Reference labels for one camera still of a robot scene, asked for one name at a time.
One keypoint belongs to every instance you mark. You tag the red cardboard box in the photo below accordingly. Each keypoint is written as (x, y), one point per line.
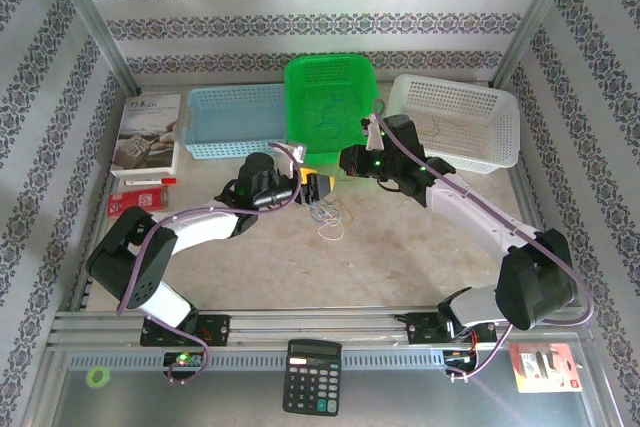
(137, 202)

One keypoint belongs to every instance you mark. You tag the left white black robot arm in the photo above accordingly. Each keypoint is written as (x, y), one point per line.
(200, 227)

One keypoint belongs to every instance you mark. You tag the green tape roll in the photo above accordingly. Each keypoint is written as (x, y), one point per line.
(90, 378)

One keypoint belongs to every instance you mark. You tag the white plastic basket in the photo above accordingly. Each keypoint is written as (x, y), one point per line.
(475, 97)

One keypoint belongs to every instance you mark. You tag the white marker red cap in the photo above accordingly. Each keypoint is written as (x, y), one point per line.
(150, 181)

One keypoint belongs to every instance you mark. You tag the light blue plastic basket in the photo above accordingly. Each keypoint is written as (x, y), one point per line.
(235, 117)

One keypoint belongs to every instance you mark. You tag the red blister pack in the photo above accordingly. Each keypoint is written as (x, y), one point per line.
(545, 369)

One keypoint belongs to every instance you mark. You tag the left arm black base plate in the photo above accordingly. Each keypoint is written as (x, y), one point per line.
(215, 329)

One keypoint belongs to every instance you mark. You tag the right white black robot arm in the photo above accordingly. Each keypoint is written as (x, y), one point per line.
(475, 217)

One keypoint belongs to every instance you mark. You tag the aluminium frame post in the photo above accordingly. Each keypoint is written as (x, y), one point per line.
(90, 17)
(537, 12)

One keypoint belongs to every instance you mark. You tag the green plastic basket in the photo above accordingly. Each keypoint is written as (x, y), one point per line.
(310, 87)

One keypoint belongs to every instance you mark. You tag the white paperback book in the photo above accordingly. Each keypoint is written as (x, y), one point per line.
(147, 132)

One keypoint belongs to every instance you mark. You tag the black desk calculator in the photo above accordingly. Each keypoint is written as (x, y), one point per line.
(312, 377)

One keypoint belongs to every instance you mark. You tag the aluminium mounting rail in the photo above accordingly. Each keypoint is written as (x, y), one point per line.
(310, 324)

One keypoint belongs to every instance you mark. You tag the grey metal shelf panel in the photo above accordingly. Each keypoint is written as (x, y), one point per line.
(400, 397)

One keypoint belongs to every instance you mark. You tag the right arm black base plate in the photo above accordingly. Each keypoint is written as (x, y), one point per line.
(422, 329)

